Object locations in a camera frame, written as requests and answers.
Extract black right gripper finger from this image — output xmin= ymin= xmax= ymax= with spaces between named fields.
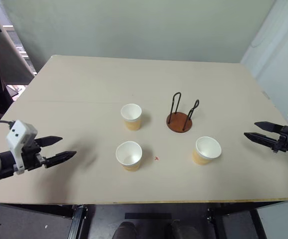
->
xmin=243 ymin=132 xmax=278 ymax=150
xmin=254 ymin=121 xmax=285 ymax=134

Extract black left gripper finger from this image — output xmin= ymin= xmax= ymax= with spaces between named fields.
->
xmin=44 ymin=150 xmax=77 ymax=169
xmin=35 ymin=135 xmax=63 ymax=148

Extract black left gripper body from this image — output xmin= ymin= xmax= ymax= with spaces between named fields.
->
xmin=21 ymin=138 xmax=46 ymax=172

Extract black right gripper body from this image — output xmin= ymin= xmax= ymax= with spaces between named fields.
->
xmin=272 ymin=125 xmax=288 ymax=153

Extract tan paper cup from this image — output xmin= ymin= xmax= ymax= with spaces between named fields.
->
xmin=192 ymin=135 xmax=222 ymax=166
xmin=115 ymin=140 xmax=143 ymax=172
xmin=120 ymin=103 xmax=143 ymax=131

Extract dark rounded shape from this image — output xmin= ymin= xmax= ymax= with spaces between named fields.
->
xmin=112 ymin=221 xmax=138 ymax=239

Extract black tape strip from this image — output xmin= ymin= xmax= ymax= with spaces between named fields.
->
xmin=124 ymin=212 xmax=172 ymax=220

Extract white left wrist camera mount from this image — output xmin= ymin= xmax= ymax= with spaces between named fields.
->
xmin=5 ymin=119 xmax=38 ymax=175

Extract black metal table frame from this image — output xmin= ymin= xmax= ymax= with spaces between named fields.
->
xmin=0 ymin=200 xmax=288 ymax=239

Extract brown cup holder stand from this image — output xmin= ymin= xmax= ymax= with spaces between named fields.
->
xmin=166 ymin=92 xmax=200 ymax=133

